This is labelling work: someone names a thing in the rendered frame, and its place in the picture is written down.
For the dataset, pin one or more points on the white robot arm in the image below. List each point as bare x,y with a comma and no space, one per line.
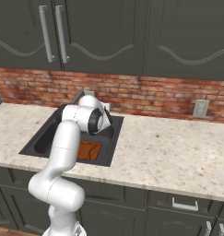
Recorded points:
62,147

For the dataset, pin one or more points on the brown wooden cutting board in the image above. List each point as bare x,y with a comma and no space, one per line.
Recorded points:
89,150

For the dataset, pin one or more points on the dark sink faucet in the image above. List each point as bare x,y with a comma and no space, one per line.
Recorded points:
77,98

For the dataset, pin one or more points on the dark grey sink front panel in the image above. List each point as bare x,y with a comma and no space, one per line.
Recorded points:
116,190

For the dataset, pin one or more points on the black kitchen sink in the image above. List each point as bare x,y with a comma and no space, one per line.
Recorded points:
39,143

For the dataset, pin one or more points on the dark grey drawer front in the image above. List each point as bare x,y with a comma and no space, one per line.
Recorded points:
159,201

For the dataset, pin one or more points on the grey wall socket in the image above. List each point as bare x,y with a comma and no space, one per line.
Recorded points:
89,92
201,108

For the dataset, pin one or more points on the dark grey wall cupboard door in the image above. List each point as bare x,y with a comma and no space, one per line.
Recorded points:
21,33
104,33
190,33

